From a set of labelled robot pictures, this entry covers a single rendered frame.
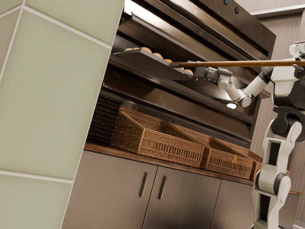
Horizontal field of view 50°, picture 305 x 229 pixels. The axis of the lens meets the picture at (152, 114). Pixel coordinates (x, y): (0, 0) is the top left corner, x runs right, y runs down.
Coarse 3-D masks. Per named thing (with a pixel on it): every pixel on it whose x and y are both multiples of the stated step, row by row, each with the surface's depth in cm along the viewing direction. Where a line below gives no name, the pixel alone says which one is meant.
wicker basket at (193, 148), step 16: (128, 112) 228; (128, 128) 191; (144, 128) 180; (160, 128) 249; (112, 144) 197; (128, 144) 186; (144, 144) 234; (160, 144) 190; (176, 144) 199; (192, 144) 208; (176, 160) 200; (192, 160) 210
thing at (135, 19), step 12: (120, 24) 220; (132, 24) 217; (144, 24) 217; (132, 36) 233; (144, 36) 231; (156, 36) 229; (168, 36) 232; (156, 48) 247; (168, 48) 245; (180, 48) 243; (180, 60) 264; (192, 60) 261; (204, 60) 258; (240, 84) 298; (264, 96) 323
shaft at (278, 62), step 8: (184, 64) 206; (192, 64) 201; (200, 64) 196; (208, 64) 191; (216, 64) 186; (224, 64) 182; (232, 64) 178; (240, 64) 174; (248, 64) 170; (256, 64) 166; (264, 64) 163; (272, 64) 160; (280, 64) 156; (288, 64) 153; (304, 64) 148
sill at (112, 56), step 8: (112, 56) 221; (128, 64) 230; (136, 64) 234; (144, 72) 239; (152, 72) 244; (160, 80) 250; (168, 80) 255; (184, 88) 267; (200, 96) 280; (216, 104) 295; (232, 112) 311; (240, 112) 319
